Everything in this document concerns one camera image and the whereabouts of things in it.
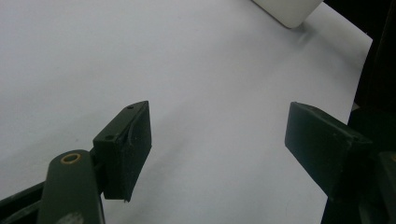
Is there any white table sheet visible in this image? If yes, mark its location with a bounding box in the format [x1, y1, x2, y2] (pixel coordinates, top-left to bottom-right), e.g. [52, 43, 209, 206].
[0, 0, 374, 224]

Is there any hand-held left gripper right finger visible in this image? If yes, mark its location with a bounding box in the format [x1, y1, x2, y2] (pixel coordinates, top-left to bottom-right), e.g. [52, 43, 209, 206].
[284, 101, 375, 198]

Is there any white rectangular box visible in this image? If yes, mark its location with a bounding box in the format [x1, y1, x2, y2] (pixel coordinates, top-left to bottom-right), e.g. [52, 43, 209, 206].
[251, 0, 325, 29]

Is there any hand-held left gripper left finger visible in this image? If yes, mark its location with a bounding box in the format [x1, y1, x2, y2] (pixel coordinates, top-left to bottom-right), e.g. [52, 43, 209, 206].
[92, 100, 153, 203]

